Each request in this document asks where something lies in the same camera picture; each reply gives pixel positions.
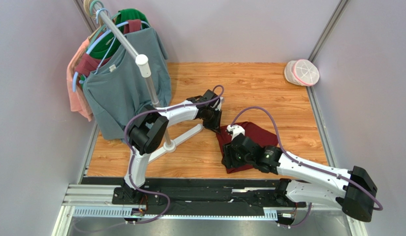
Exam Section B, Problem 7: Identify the dark red cloth napkin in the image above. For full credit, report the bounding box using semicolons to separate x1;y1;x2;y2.
216;121;278;174

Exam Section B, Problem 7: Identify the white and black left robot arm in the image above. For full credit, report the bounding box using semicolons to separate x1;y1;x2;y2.
122;90;224;198

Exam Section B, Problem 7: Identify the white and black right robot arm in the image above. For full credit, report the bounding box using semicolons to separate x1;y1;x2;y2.
223;134;382;222

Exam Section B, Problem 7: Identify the silver and white clothes rack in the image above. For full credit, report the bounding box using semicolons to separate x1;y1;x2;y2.
88;0;204;164

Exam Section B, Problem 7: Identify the blue-grey t-shirt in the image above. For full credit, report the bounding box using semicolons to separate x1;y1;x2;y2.
83;28;172;140

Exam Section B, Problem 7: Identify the white and pink mesh bag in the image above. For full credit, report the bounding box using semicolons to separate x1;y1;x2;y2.
284;59;320;87

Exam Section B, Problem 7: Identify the green t-shirt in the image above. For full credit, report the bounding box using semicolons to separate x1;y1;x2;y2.
89;8;151;59

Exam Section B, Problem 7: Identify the pink t-shirt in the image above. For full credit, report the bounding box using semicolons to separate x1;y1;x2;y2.
66;39;93;121

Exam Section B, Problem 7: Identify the dark red t-shirt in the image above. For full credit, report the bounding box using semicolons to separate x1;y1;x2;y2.
75;19;150;77

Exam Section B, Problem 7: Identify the light blue clothes hanger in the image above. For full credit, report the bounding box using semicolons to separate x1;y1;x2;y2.
71;7;151;93

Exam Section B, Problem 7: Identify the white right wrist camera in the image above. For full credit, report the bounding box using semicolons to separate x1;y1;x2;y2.
226;124;245;140

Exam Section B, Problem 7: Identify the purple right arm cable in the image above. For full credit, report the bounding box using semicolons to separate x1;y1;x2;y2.
229;105;384;229

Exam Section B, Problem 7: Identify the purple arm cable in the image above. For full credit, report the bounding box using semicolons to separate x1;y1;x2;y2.
71;85;225;234
229;105;384;229

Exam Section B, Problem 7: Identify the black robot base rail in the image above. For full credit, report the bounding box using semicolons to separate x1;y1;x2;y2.
80;177;341;227

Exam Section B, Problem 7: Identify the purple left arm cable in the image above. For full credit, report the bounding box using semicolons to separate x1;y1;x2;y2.
71;85;225;234

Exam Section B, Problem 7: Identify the aluminium frame post right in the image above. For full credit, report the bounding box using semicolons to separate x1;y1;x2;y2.
308;0;350;62

